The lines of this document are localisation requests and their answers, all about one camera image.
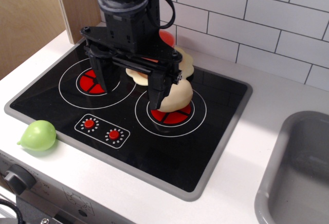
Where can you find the grey oven dial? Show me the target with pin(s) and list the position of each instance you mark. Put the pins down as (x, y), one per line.
(19, 179)

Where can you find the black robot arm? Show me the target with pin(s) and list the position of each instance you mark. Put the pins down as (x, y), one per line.
(131, 39)

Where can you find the left red stove knob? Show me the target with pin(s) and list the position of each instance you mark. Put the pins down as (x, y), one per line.
(89, 124)

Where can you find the cream scalloped plate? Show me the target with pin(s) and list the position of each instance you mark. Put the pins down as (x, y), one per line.
(186, 67)

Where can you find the green toy pear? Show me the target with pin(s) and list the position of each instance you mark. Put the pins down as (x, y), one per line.
(40, 135)

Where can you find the beige toy potato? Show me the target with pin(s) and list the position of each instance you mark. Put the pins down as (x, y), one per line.
(179, 97)

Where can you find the black toy stove top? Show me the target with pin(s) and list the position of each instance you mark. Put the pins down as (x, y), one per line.
(175, 152)

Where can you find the right red stove knob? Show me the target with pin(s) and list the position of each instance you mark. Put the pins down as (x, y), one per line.
(113, 135)

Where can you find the grey sink basin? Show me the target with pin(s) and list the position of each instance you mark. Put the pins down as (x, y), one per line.
(294, 187)

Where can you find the red plastic cup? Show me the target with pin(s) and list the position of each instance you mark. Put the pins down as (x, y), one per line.
(166, 38)

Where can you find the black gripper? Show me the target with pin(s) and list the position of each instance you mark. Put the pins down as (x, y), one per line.
(129, 25)

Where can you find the red stove knob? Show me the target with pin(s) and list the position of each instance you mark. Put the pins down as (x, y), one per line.
(89, 124)
(113, 135)

